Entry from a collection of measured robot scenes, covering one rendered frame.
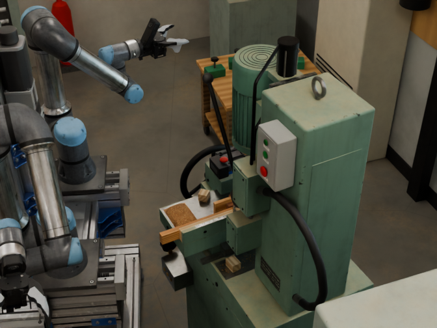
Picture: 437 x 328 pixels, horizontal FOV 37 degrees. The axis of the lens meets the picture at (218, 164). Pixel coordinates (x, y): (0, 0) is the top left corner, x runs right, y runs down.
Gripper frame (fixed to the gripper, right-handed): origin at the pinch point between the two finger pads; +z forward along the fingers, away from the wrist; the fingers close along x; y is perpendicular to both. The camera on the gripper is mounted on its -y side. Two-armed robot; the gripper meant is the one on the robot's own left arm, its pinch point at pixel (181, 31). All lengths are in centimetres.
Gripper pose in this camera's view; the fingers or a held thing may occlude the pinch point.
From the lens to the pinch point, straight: 271.8
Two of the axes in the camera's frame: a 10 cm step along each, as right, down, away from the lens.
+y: -0.7, 7.1, 7.0
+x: 5.1, 6.3, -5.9
